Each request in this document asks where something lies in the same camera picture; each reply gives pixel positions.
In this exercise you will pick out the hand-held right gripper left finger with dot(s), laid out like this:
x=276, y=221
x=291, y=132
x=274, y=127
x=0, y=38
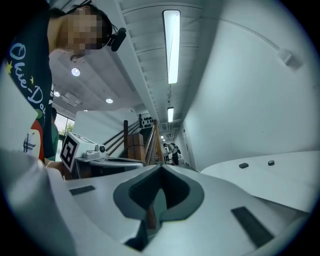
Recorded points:
x=100, y=207

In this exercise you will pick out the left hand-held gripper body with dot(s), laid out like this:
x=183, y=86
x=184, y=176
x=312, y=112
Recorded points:
x=82, y=155

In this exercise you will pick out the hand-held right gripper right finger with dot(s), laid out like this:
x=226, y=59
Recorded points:
x=212, y=225

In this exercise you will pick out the window with green view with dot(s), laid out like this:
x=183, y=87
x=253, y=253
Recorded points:
x=65, y=127

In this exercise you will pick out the round ceiling downlight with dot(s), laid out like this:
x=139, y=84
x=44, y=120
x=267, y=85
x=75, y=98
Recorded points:
x=109, y=100
x=57, y=94
x=75, y=72

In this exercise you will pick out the rectangular black rubber pad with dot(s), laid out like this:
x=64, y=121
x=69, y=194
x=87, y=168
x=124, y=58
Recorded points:
x=243, y=165

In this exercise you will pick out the wooden stair railing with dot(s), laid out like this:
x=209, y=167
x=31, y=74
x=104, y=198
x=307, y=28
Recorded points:
x=153, y=145

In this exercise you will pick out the round black rubber pad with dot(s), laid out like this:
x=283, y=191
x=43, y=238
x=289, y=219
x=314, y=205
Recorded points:
x=271, y=163

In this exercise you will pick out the dark printed t-shirt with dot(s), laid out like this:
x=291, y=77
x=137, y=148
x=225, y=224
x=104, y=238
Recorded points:
x=30, y=75

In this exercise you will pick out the short ceiling strip light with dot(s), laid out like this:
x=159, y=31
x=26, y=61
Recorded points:
x=170, y=114

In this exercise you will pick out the person's head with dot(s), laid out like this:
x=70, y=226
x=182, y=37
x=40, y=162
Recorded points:
x=75, y=30

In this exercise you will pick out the long ceiling strip light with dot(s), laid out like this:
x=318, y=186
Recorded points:
x=172, y=45

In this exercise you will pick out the brown wooden post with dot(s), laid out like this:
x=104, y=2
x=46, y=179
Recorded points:
x=136, y=146

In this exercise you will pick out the black head-worn camera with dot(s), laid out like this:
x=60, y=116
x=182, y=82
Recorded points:
x=117, y=38

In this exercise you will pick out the white wall junction box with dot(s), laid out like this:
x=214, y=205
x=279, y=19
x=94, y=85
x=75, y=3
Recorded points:
x=285, y=57

